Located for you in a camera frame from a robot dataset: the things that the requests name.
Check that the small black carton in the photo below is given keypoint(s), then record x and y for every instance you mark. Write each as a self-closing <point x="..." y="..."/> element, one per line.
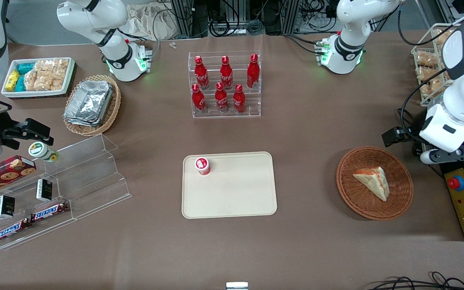
<point x="44" y="190"/>
<point x="5" y="206"/>

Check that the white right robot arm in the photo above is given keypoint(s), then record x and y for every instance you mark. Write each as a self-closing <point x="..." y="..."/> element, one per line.
<point x="95" y="20"/>

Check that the red emergency stop button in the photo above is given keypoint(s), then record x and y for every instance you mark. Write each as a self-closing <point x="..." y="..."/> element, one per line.
<point x="456" y="183"/>

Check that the beige cloth bag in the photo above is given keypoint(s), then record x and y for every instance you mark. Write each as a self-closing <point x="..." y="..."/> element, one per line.
<point x="151" y="20"/>

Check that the clear bagged pastry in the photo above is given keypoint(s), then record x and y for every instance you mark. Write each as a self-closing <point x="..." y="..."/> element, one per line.
<point x="431" y="88"/>
<point x="427" y="73"/>
<point x="425" y="59"/>
<point x="443" y="36"/>

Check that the yellow snack packet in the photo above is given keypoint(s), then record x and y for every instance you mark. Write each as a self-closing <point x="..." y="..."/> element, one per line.
<point x="12" y="81"/>

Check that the clear rice cracker bag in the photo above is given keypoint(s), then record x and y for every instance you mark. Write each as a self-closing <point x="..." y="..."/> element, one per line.
<point x="60" y="72"/>
<point x="32" y="80"/>
<point x="45" y="74"/>

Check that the triangle sandwich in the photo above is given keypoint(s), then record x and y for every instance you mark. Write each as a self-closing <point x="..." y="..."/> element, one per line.
<point x="375" y="181"/>

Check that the green white sunflower jar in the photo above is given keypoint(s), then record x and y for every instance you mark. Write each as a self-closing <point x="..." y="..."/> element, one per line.
<point x="40" y="151"/>

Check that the oval tan wicker basket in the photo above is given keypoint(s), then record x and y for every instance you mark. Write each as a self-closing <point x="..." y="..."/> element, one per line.
<point x="113" y="112"/>

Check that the Snickers chocolate bar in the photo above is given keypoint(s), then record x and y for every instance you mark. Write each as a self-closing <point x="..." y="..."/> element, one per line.
<point x="50" y="211"/>
<point x="12" y="230"/>

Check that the small white plastic piece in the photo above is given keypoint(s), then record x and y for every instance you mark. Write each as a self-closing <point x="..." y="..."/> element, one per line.
<point x="172" y="45"/>

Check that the red white yogurt cup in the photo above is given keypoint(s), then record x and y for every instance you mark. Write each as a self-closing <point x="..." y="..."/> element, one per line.
<point x="202" y="165"/>

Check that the red plaid cookie box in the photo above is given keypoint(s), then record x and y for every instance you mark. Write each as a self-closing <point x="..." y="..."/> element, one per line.
<point x="2" y="175"/>

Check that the white edge bracket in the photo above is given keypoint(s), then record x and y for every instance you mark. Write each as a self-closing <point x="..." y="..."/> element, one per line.
<point x="237" y="286"/>

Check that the red cola bottle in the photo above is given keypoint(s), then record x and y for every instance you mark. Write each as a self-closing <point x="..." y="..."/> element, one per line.
<point x="239" y="100"/>
<point x="226" y="74"/>
<point x="221" y="100"/>
<point x="253" y="72"/>
<point x="198" y="100"/>
<point x="201" y="74"/>

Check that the round brown wicker basket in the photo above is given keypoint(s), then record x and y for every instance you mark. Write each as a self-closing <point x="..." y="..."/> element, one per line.
<point x="361" y="205"/>

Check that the white rectangular snack tray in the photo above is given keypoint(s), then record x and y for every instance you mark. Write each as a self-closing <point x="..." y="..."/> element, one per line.
<point x="69" y="80"/>

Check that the beige plastic tray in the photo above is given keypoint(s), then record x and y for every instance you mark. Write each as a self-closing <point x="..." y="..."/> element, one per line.
<point x="236" y="193"/>

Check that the silver foil packets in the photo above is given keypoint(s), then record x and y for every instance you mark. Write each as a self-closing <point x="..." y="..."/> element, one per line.
<point x="89" y="102"/>

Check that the clear acrylic bottle rack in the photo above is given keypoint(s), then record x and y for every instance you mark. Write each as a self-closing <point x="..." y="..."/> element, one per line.
<point x="252" y="102"/>

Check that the clear acrylic stepped shelf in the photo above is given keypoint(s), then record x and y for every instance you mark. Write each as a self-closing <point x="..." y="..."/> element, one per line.
<point x="95" y="181"/>
<point x="24" y="191"/>

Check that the teal snack packet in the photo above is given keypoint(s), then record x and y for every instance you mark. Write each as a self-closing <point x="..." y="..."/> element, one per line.
<point x="20" y="83"/>
<point x="25" y="68"/>

